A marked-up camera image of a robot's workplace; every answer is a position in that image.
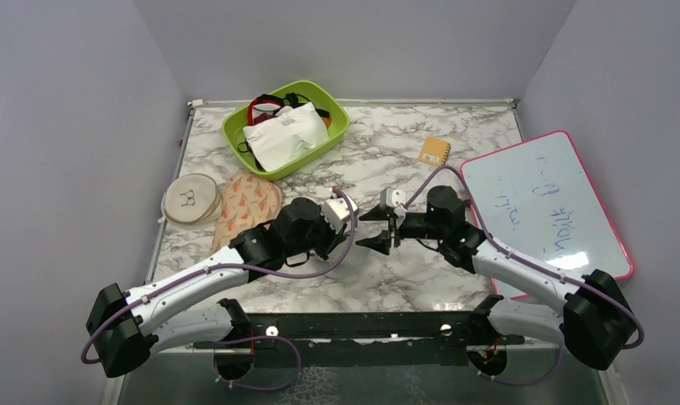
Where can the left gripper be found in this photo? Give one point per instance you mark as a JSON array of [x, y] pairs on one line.
[[334, 239]]

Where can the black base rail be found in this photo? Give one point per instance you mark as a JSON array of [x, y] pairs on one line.
[[362, 339]]

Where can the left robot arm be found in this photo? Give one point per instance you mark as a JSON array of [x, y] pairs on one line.
[[127, 327]]

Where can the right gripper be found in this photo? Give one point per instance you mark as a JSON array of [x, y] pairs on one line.
[[382, 242]]

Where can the red black garment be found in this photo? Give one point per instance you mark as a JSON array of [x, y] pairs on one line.
[[269, 106]]

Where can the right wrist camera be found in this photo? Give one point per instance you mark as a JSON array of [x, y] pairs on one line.
[[393, 201]]

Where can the floral peach laundry bag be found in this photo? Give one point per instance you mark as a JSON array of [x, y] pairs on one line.
[[246, 201]]

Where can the small orange notebook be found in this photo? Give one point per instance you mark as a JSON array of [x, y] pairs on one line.
[[434, 151]]

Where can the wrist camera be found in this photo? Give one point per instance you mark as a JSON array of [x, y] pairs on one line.
[[337, 213], [393, 201]]

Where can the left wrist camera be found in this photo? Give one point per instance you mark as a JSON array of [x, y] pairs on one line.
[[337, 213]]

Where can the round beige laundry bag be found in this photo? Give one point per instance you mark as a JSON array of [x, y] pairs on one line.
[[191, 199]]

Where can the white cloth bag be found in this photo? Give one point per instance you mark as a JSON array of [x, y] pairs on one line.
[[278, 142]]

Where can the pink framed whiteboard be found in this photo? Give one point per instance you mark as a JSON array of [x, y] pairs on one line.
[[538, 198]]

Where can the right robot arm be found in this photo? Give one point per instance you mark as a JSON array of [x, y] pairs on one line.
[[588, 314]]

